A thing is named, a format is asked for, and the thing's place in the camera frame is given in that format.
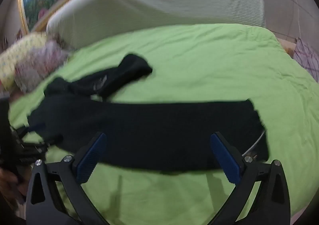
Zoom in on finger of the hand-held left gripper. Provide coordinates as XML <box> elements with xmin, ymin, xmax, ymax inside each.
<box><xmin>11</xmin><ymin>124</ymin><xmax>41</xmax><ymax>138</ymax></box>
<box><xmin>21</xmin><ymin>135</ymin><xmax>63</xmax><ymax>162</ymax></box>

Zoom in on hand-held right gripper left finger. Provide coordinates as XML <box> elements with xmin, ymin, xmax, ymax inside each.
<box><xmin>26</xmin><ymin>132</ymin><xmax>109</xmax><ymax>225</ymax></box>

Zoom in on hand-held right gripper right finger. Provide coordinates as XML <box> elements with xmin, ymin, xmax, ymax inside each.
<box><xmin>210</xmin><ymin>131</ymin><xmax>291</xmax><ymax>225</ymax></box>

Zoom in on black pants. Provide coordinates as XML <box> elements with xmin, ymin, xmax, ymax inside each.
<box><xmin>27</xmin><ymin>53</ymin><xmax>270</xmax><ymax>173</ymax></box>

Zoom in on person's left hand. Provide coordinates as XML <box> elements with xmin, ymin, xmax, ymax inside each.
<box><xmin>0</xmin><ymin>167</ymin><xmax>27</xmax><ymax>203</ymax></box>

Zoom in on pink floral pillow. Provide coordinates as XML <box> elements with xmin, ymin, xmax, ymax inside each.
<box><xmin>14</xmin><ymin>38</ymin><xmax>75</xmax><ymax>92</ymax></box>

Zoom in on yellow floral pillow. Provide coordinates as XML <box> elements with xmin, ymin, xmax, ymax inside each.
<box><xmin>0</xmin><ymin>32</ymin><xmax>50</xmax><ymax>90</ymax></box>

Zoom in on green bedsheet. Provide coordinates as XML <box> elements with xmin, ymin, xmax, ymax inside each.
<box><xmin>7</xmin><ymin>24</ymin><xmax>319</xmax><ymax>225</ymax></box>

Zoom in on checked pink cloth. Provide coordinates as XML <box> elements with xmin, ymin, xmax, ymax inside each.
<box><xmin>293</xmin><ymin>37</ymin><xmax>319</xmax><ymax>78</ymax></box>

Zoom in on white striped padded headboard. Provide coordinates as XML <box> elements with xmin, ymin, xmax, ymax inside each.
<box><xmin>46</xmin><ymin>0</ymin><xmax>267</xmax><ymax>49</ymax></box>

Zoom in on hanging wall cable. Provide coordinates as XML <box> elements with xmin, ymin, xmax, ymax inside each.
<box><xmin>288</xmin><ymin>0</ymin><xmax>302</xmax><ymax>41</ymax></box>

